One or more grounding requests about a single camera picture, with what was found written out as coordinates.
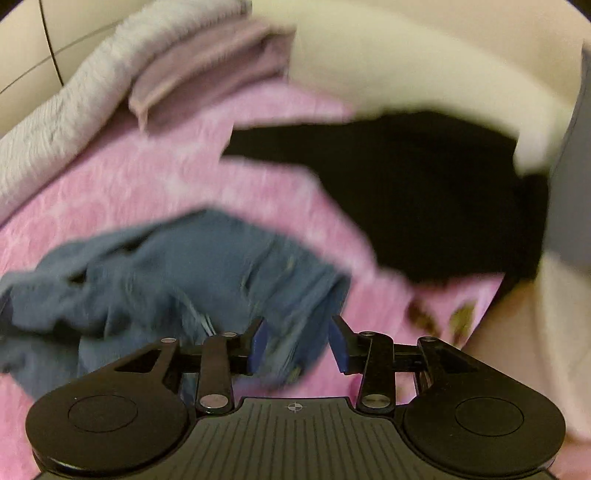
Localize grey striped duvet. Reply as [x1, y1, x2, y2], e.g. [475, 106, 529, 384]
[1, 1, 252, 221]

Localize mauve folded cloth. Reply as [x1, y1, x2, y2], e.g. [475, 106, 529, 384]
[128, 17, 297, 131]

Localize grey pillow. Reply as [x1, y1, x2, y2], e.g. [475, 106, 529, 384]
[545, 44, 590, 270]

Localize white sliding wardrobe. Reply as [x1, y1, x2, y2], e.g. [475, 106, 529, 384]
[1, 0, 145, 134]

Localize cream headboard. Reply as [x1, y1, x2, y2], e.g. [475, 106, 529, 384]
[252, 1, 590, 174]

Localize black garment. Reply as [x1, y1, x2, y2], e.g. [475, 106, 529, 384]
[224, 111, 548, 282]

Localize blue denim jeans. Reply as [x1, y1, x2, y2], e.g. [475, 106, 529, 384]
[1, 210, 351, 398]

